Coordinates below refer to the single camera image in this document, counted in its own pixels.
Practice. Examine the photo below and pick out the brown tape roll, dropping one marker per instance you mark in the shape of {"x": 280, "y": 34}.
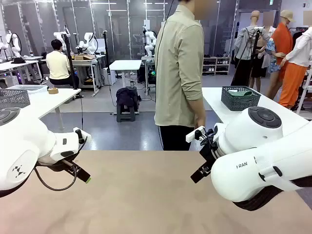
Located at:
{"x": 52, "y": 91}

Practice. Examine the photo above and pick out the mannequin in floral dress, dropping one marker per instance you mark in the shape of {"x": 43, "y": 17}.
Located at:
{"x": 272, "y": 56}

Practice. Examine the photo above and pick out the person in beige shirt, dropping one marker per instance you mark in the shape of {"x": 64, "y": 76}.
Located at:
{"x": 178, "y": 73}

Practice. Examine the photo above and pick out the white workbench desk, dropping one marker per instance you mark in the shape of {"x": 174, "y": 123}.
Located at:
{"x": 85, "y": 62}

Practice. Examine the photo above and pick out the mannequin in grey shirt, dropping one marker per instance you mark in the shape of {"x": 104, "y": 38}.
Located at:
{"x": 246, "y": 41}

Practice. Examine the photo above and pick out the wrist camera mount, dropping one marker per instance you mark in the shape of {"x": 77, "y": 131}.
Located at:
{"x": 193, "y": 135}
{"x": 81, "y": 135}

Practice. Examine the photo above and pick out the black tripod pole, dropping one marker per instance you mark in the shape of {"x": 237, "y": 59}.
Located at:
{"x": 69, "y": 61}

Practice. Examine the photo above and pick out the mannequin in orange jacket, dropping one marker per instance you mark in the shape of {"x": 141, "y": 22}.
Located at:
{"x": 282, "y": 41}

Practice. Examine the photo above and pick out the white metal rack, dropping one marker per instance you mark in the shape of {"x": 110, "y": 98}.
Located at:
{"x": 306, "y": 92}

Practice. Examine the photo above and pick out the seated person in yellow top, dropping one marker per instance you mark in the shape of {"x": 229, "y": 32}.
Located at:
{"x": 58, "y": 65}

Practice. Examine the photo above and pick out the person's right hand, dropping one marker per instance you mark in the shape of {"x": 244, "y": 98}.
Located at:
{"x": 200, "y": 122}

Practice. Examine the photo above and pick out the person's right forearm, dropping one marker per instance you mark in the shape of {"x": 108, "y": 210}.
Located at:
{"x": 198, "y": 107}

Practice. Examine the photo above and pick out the grey plastic step stool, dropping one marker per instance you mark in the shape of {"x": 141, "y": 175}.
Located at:
{"x": 125, "y": 114}

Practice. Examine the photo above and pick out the white robot stand desk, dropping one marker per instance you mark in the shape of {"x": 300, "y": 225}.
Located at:
{"x": 147, "y": 58}

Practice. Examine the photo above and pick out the thin black pole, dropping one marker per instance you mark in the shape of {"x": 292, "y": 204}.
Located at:
{"x": 105, "y": 48}

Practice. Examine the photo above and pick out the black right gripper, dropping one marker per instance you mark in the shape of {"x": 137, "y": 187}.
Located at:
{"x": 210, "y": 153}

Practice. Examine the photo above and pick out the white office desk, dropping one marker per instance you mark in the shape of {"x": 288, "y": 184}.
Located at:
{"x": 14, "y": 64}

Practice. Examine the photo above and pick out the black hat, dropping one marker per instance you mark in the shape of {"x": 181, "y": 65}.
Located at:
{"x": 18, "y": 60}

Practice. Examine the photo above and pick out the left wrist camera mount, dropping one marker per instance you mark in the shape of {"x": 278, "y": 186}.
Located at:
{"x": 81, "y": 135}

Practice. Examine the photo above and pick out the cardboard box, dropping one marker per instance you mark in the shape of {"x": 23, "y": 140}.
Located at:
{"x": 84, "y": 57}

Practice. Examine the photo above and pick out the wooden shoe rack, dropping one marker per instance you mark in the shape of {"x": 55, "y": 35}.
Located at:
{"x": 215, "y": 65}

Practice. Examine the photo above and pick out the steel tumbler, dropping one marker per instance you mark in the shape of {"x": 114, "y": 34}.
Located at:
{"x": 132, "y": 84}

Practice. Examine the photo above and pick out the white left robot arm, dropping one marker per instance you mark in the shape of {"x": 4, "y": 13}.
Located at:
{"x": 24, "y": 141}

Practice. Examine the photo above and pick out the mannequin in orange trousers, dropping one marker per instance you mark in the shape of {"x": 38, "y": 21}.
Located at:
{"x": 292, "y": 80}

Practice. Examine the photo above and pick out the clear plastic container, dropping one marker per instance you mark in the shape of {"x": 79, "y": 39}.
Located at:
{"x": 29, "y": 88}

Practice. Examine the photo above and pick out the white standing desk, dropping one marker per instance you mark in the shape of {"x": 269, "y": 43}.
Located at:
{"x": 125, "y": 65}

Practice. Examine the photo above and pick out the grey perforated plastic basket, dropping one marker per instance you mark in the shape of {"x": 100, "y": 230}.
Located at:
{"x": 240, "y": 103}
{"x": 14, "y": 98}

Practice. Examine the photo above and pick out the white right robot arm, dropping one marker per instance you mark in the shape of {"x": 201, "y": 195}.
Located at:
{"x": 243, "y": 136}

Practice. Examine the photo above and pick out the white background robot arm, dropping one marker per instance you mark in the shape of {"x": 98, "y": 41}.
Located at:
{"x": 150, "y": 41}
{"x": 89, "y": 42}
{"x": 13, "y": 41}
{"x": 61, "y": 36}

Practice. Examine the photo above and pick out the computer with glowing fan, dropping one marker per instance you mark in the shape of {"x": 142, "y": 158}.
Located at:
{"x": 151, "y": 73}

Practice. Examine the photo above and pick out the black camera tripod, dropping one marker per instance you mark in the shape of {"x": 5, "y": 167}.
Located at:
{"x": 253, "y": 46}

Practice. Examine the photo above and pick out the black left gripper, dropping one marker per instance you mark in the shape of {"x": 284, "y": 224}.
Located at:
{"x": 58, "y": 165}

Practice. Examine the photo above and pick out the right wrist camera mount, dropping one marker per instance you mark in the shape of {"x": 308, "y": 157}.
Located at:
{"x": 193, "y": 135}

